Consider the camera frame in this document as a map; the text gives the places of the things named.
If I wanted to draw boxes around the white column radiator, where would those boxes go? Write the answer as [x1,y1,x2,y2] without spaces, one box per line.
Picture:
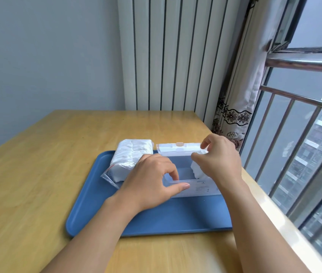
[117,0,251,130]

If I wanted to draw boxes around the beige stone window sill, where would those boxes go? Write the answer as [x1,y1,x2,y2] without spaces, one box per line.
[241,167,322,273]

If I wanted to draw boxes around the dark window frame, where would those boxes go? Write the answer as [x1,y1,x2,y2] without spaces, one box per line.
[269,0,322,54]

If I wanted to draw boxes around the clear plastic box with lid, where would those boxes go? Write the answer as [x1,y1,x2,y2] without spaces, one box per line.
[156,142,223,199]

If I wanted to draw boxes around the person's right forearm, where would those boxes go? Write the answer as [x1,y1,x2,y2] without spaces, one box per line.
[216,178,306,273]

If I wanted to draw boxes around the steel window railing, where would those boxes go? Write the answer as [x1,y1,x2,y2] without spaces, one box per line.
[242,52,322,226]

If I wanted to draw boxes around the high-rise building outside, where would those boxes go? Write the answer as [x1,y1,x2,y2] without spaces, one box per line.
[272,73,322,272]

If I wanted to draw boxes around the stack of white cotton pads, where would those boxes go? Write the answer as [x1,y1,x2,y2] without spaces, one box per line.
[191,158,207,180]

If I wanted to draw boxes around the person's right hand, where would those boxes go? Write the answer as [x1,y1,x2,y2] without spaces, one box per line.
[191,133,244,187]

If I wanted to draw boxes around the person's left forearm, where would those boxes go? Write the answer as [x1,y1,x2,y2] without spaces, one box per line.
[40,196,150,273]

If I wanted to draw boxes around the person's left hand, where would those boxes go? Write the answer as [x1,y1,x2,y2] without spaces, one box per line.
[112,153,190,212]

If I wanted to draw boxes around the white curtain with floral hem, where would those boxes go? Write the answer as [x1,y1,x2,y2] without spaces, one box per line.
[211,0,293,153]

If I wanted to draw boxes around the blue plastic tray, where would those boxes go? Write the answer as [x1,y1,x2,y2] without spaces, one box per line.
[66,151,233,238]

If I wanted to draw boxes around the clear bag of cotton pads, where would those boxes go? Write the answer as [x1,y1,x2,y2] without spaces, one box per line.
[101,139,155,190]

